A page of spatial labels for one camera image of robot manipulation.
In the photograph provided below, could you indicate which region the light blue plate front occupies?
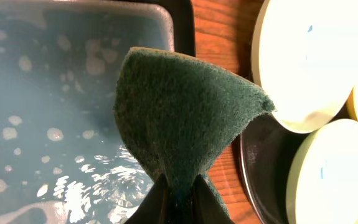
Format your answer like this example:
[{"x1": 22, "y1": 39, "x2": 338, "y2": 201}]
[{"x1": 286, "y1": 119, "x2": 358, "y2": 224}]

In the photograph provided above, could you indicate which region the light blue plate upper left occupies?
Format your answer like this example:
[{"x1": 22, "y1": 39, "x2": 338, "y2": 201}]
[{"x1": 251, "y1": 0, "x2": 358, "y2": 134}]

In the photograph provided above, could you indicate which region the light blue plate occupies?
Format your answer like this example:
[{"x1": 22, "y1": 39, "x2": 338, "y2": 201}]
[
  {"x1": 286, "y1": 119, "x2": 358, "y2": 224},
  {"x1": 251, "y1": 0, "x2": 358, "y2": 134}
]

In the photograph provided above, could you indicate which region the black rectangular tray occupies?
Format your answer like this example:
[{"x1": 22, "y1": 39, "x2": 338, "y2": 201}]
[{"x1": 117, "y1": 0, "x2": 196, "y2": 57}]

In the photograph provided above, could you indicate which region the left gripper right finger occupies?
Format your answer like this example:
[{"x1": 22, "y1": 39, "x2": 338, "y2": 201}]
[{"x1": 191, "y1": 175, "x2": 233, "y2": 224}]

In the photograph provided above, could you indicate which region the green yellow sponge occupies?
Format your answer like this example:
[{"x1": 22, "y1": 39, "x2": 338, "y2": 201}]
[{"x1": 113, "y1": 47, "x2": 275, "y2": 220}]

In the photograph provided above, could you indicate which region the blue water basin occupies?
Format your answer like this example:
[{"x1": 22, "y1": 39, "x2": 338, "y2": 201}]
[{"x1": 0, "y1": 1, "x2": 174, "y2": 223}]

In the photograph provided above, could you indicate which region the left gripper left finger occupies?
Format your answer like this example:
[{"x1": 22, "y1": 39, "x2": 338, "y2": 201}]
[{"x1": 125, "y1": 174, "x2": 169, "y2": 224}]

